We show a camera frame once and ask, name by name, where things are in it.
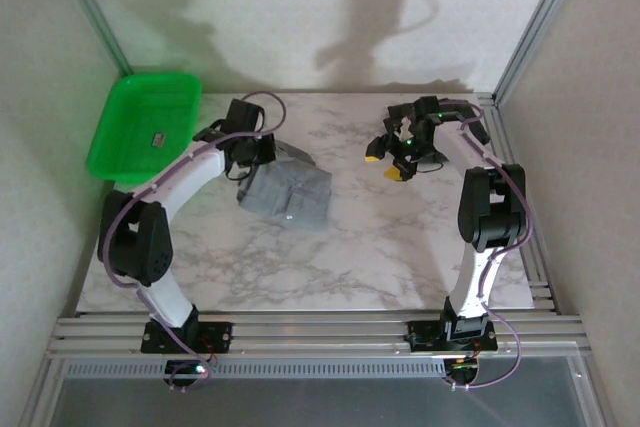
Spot aluminium frame post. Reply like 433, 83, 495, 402
47, 0, 135, 79
492, 0, 594, 103

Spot grey long sleeve shirt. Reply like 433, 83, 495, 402
234, 136, 335, 232

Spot aluminium right frame post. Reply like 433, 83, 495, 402
492, 0, 594, 103

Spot black controller board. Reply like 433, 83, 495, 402
163, 359, 211, 394
443, 356, 482, 393

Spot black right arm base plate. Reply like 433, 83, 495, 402
405, 319, 497, 354

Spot aluminium left frame post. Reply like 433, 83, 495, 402
47, 0, 135, 79

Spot slotted grey cable duct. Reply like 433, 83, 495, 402
64, 359, 447, 379

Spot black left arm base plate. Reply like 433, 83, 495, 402
139, 320, 235, 354

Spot green plastic basket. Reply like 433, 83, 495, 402
85, 73, 203, 184

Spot clear acrylic panel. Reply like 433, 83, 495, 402
49, 376, 601, 427

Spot aluminium side rail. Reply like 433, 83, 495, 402
477, 91, 559, 316

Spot aluminium frame rails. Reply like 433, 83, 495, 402
47, 310, 587, 361

